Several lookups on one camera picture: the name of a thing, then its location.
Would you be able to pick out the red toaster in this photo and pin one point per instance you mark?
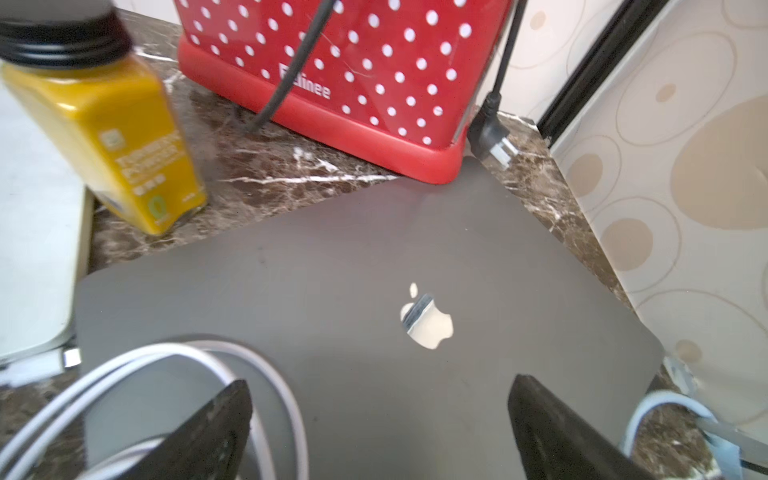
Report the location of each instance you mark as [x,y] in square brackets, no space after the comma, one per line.
[390,82]

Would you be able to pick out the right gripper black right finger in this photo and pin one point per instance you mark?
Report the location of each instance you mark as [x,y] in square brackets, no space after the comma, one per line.
[554,442]

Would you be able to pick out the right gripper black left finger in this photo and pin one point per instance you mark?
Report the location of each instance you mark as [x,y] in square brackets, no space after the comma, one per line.
[209,445]

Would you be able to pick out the white laptop centre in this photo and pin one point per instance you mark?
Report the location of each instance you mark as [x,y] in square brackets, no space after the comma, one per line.
[46,216]

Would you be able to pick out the dark grey laptop right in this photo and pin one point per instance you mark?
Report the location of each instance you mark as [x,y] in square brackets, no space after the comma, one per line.
[399,315]

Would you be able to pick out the yellow bottle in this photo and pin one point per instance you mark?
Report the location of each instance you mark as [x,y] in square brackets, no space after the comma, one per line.
[72,67]

